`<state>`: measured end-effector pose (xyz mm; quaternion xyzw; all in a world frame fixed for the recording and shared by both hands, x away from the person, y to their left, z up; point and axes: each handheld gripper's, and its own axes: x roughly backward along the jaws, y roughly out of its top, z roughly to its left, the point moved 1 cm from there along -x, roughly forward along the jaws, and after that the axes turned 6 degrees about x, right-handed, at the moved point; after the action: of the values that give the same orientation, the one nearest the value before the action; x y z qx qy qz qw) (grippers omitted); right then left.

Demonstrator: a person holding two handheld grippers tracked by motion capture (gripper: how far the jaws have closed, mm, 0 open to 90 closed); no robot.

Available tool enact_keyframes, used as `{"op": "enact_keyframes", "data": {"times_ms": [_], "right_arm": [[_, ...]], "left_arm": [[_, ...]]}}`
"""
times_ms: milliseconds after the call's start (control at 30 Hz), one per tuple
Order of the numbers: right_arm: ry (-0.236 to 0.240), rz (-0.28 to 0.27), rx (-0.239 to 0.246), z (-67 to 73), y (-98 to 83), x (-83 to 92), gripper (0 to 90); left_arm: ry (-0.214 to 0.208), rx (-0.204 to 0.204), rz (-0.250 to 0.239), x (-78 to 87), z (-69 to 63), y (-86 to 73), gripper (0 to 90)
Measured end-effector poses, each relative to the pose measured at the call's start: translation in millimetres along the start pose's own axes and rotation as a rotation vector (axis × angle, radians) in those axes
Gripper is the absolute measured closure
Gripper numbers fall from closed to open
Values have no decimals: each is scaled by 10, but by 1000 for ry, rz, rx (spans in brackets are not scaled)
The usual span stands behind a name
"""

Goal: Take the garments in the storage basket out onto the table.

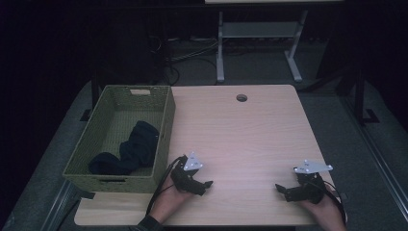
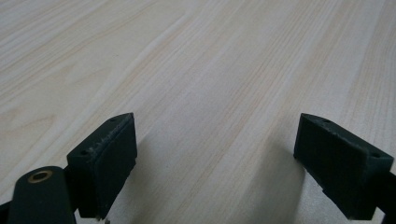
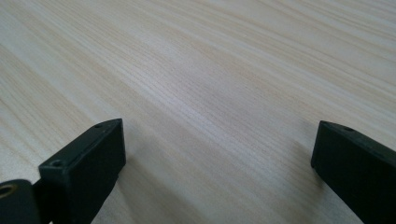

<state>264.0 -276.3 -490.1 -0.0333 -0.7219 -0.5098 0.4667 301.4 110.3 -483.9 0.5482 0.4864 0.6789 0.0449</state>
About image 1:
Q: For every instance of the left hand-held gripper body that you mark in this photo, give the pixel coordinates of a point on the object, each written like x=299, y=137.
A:
x=184, y=178

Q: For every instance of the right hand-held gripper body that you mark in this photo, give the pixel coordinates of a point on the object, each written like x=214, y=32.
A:
x=308, y=189

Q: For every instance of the black tape strip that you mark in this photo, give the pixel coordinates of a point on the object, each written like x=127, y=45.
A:
x=86, y=194

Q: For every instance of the aluminium floor rail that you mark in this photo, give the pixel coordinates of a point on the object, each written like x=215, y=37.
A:
x=378, y=160
x=59, y=205

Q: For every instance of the grey tape strip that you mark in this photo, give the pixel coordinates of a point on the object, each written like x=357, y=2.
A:
x=344, y=195

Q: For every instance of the white metal stand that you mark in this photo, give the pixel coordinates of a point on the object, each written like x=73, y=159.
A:
x=256, y=29

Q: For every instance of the dark navy garment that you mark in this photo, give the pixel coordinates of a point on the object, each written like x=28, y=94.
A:
x=134, y=150

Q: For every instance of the person's left hand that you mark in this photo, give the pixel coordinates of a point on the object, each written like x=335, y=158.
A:
x=168, y=202

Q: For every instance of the person's right hand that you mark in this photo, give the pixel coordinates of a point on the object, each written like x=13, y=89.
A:
x=324, y=211

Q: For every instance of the black frame leg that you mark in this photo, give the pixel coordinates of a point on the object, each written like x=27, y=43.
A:
x=361, y=102

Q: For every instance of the green woven basket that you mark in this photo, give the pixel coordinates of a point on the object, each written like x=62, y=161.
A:
x=128, y=122

